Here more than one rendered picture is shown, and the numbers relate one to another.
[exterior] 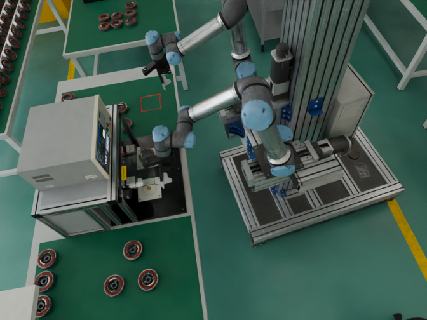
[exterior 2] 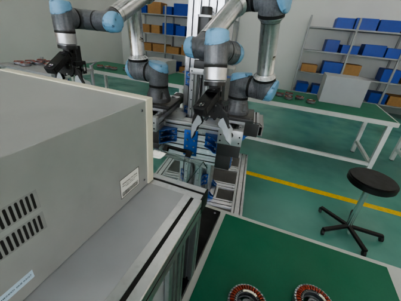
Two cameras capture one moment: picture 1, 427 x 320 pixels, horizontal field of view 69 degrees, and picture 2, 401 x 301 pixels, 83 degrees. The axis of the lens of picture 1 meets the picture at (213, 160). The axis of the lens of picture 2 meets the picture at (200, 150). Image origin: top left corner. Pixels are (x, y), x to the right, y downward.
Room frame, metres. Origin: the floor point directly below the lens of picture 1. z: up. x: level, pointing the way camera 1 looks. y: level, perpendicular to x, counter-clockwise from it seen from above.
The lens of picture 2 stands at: (0.64, 0.96, 1.45)
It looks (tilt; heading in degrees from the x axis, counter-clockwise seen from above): 28 degrees down; 290
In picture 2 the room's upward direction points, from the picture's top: 6 degrees clockwise
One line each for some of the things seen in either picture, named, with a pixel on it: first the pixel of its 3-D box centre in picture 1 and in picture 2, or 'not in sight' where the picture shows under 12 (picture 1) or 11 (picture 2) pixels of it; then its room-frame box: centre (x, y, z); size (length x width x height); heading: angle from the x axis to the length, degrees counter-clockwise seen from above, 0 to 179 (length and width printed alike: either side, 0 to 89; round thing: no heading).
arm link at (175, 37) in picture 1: (171, 41); (86, 20); (1.51, 0.12, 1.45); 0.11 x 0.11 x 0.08; 1
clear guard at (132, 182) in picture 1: (136, 171); (155, 174); (0.97, 0.45, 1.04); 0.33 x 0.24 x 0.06; 91
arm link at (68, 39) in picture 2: (157, 53); (65, 39); (1.52, 0.22, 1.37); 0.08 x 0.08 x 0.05
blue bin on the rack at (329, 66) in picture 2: not in sight; (330, 67); (-0.16, -5.84, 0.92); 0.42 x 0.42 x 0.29; 2
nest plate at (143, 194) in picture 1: (149, 188); not in sight; (0.98, 0.44, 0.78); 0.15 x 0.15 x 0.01; 1
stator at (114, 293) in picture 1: (114, 285); not in sight; (0.42, 0.65, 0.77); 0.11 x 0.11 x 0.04
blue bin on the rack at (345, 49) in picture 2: not in sight; (348, 49); (-0.40, -5.84, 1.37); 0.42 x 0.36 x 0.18; 93
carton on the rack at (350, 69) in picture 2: not in sight; (349, 70); (-0.59, -5.86, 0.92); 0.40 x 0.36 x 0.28; 91
